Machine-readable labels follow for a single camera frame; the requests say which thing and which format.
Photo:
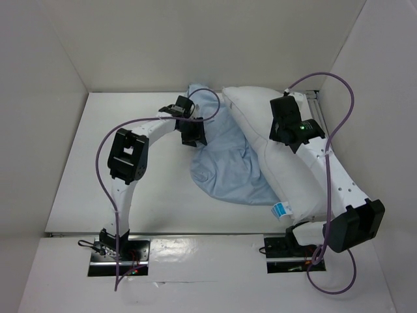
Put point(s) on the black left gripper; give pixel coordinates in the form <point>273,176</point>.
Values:
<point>198,134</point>

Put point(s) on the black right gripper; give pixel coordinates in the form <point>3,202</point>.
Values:
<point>283,118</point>

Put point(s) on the light blue pillowcase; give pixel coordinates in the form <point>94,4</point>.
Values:
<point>226,168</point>

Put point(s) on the white pillow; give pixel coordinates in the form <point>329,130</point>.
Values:
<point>288,176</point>

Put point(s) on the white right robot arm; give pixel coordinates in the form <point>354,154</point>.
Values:
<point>354,218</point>

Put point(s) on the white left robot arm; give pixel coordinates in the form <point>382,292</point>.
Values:
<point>128,159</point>

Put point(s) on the blue white pillow label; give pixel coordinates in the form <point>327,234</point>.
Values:
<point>281,209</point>

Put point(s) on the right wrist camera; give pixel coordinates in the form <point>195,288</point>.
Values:
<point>300,98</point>

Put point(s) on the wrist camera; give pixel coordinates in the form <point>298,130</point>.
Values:
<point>194,107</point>
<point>300,98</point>

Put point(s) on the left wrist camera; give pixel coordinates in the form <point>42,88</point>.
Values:
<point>194,107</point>

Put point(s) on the aluminium frame rail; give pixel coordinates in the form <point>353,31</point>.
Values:
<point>315,109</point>

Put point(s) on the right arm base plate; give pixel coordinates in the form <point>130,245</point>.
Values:
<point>282,256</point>

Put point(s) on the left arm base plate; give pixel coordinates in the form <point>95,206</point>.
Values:
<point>133,260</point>

